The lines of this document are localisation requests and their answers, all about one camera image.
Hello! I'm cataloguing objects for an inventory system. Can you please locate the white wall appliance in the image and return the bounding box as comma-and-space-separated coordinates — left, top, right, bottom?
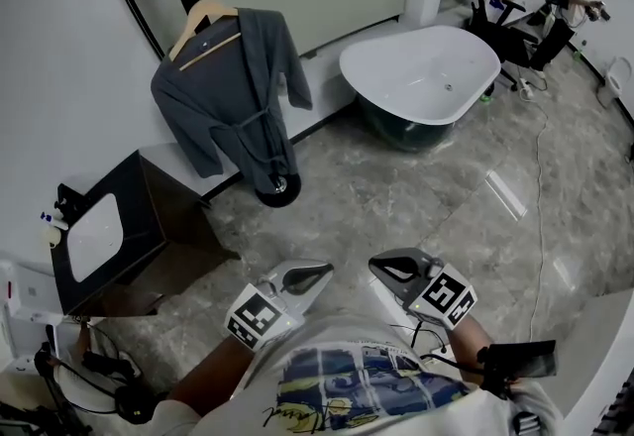
0, 259, 68, 362

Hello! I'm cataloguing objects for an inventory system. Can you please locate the white sink basin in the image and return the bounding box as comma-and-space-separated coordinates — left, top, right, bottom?
65, 192, 125, 283

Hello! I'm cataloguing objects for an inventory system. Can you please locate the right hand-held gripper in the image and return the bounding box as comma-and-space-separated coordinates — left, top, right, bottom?
369, 248, 478, 330

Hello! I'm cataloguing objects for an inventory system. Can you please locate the dark wooden vanity cabinet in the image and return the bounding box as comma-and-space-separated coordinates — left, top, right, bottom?
51, 149, 243, 318

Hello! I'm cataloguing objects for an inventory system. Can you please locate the black coat rack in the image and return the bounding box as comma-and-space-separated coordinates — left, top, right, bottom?
97, 0, 302, 208

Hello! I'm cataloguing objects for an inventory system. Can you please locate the person's left forearm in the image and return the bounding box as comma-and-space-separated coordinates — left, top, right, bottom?
166, 335, 260, 419

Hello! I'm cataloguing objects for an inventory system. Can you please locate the black office chair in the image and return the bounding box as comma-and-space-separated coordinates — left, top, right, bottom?
465, 0, 542, 91

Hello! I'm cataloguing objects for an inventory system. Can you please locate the black chest-mounted device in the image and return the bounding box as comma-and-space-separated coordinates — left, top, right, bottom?
476, 339, 559, 401

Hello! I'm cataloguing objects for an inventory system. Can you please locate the wooden clothes hanger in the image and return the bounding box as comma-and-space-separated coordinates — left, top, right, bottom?
167, 0, 243, 73

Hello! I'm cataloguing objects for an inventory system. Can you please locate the white and green bathtub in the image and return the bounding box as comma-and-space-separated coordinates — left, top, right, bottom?
339, 24, 503, 154

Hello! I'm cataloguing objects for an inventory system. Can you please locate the white toilet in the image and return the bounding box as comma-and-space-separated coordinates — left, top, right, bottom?
595, 55, 632, 109

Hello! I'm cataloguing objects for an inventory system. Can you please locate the black cabled device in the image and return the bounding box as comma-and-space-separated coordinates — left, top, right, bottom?
32, 324, 160, 436

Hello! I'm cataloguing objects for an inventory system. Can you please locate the small white blue toiletry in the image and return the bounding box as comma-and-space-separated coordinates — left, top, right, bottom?
39, 210, 69, 232

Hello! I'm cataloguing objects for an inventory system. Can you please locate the grey bathrobe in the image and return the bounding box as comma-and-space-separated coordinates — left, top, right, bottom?
150, 6, 315, 195

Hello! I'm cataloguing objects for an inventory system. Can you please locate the white floor cable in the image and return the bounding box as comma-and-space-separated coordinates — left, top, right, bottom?
517, 64, 553, 344

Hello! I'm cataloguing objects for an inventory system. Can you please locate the person in printed white shirt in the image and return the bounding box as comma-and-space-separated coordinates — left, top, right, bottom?
148, 313, 567, 436

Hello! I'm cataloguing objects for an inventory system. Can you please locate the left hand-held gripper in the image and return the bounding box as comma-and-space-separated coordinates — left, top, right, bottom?
225, 259, 335, 353

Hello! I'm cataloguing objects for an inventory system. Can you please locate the black faucet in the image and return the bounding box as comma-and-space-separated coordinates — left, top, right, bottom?
53, 182, 85, 223

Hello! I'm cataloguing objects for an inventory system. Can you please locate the person's right forearm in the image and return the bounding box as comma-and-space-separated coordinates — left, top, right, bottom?
447, 311, 497, 384

